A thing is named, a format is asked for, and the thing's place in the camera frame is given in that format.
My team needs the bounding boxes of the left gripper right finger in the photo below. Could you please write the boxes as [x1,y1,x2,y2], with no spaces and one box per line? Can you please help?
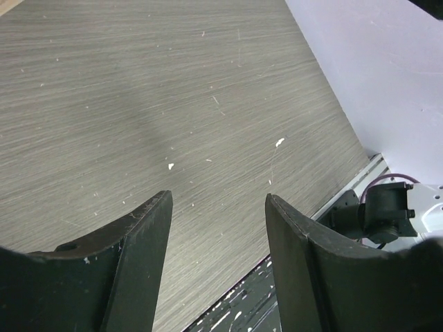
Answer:
[265,194,442,331]

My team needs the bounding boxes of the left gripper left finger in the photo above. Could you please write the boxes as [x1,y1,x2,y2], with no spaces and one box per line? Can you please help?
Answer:
[1,191,173,331]

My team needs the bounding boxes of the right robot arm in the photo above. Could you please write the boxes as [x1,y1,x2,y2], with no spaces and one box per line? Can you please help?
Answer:
[318,182,442,247]

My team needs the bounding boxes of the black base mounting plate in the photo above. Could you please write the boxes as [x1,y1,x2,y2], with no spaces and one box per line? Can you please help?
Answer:
[185,256,281,332]

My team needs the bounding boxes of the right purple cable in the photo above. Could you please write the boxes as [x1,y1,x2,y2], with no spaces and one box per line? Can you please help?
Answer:
[359,172,419,205]

